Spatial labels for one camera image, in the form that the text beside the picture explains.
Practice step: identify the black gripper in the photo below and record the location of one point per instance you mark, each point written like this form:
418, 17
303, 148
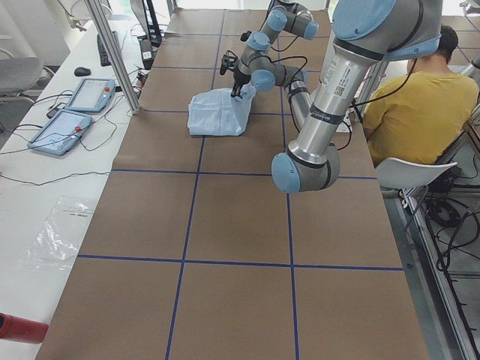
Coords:
239, 77

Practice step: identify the light blue button shirt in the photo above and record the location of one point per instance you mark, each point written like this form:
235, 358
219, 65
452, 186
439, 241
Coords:
217, 113

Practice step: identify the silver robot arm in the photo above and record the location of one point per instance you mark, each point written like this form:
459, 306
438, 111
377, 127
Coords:
282, 16
364, 33

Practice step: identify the black keyboard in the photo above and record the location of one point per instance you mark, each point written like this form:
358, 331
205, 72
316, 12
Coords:
104, 58

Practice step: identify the far blue teach pendant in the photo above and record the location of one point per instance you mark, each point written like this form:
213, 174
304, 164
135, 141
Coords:
91, 95

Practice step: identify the blue teach pendant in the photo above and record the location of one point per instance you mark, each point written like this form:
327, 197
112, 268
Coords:
61, 132
91, 95

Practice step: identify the black computer mouse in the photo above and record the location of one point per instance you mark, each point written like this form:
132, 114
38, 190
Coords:
82, 72

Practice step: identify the white chair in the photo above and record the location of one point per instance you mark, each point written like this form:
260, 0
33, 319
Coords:
394, 173

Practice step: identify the person in yellow shirt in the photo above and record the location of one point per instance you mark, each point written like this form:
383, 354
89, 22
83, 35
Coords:
415, 118

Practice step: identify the near blue teach pendant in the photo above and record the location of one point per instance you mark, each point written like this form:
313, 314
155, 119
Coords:
61, 132

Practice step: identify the grey office chair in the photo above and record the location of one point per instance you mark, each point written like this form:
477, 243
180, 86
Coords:
19, 74

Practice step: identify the clear plastic zip bag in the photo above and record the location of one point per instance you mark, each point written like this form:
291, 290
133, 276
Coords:
58, 241

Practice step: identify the red cylinder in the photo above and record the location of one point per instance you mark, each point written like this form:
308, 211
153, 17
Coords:
18, 329

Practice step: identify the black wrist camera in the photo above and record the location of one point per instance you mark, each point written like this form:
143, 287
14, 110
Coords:
228, 62
244, 36

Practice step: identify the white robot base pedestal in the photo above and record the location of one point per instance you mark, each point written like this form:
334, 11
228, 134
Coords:
346, 125

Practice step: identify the aluminium frame post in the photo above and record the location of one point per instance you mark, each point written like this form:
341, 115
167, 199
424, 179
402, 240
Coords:
112, 48

